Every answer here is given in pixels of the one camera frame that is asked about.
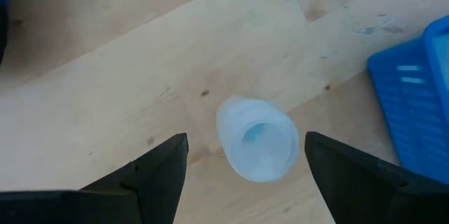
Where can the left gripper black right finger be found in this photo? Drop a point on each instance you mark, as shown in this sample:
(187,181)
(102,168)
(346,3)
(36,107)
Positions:
(368,199)

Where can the small translucent plastic cup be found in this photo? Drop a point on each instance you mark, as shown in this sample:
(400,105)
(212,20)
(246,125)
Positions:
(257,146)

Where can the small blue plastic basket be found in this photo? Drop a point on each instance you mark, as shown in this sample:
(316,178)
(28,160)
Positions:
(410,118)

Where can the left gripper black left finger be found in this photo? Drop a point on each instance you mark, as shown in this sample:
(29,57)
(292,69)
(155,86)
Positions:
(122,203)

